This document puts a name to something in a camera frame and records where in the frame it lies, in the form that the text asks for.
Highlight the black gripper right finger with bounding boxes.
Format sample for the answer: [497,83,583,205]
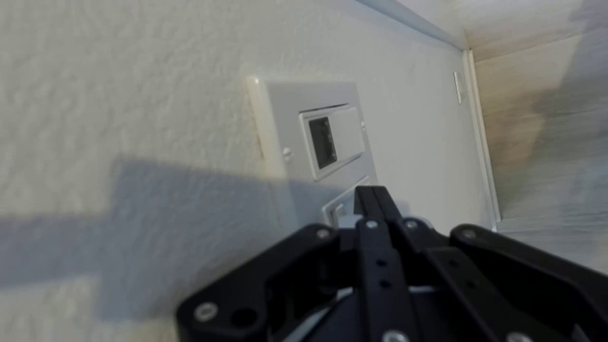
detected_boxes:
[380,216,608,342]

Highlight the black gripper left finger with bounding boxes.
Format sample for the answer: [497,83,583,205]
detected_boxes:
[174,184,406,342]

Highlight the white rocker switch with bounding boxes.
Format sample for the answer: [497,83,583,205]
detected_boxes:
[317,184,382,229]

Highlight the white switch with dark window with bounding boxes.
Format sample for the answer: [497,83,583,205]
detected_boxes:
[296,102,370,182]

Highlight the white double switch plate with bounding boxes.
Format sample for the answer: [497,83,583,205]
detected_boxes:
[245,74,383,231]

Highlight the white wall outlet plate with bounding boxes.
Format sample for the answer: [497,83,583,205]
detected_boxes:
[450,68,465,104]

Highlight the white door frame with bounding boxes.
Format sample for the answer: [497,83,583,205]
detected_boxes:
[353,0,608,53]

